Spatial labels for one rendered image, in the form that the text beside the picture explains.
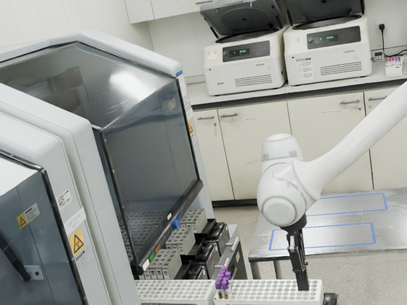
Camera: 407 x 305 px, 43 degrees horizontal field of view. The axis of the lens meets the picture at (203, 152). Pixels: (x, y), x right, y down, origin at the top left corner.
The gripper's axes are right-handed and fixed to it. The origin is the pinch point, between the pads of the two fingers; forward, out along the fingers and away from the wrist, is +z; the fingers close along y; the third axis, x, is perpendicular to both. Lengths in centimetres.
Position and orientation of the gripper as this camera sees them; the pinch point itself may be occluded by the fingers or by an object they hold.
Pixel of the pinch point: (301, 278)
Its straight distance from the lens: 148.3
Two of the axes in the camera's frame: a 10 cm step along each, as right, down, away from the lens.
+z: 2.0, 9.3, 3.1
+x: 9.4, -0.9, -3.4
